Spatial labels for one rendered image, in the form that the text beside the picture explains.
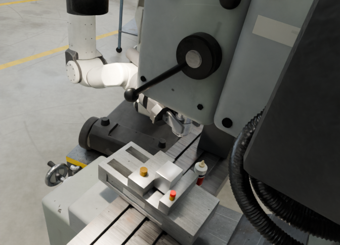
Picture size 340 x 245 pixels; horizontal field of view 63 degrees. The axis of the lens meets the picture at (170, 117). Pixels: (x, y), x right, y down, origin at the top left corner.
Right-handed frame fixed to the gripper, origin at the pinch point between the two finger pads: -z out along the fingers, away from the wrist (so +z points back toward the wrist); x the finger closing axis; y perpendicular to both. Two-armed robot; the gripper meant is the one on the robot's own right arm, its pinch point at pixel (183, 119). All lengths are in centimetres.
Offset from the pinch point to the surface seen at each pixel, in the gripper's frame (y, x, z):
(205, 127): 21.2, 25.9, 10.9
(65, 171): 63, -12, 51
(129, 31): 96, 152, 255
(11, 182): 125, -29, 110
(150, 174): 20.6, -4.5, 3.0
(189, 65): -21.2, -11.3, -8.3
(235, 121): -14.7, -7.2, -16.9
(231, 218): 37.0, 17.6, -15.5
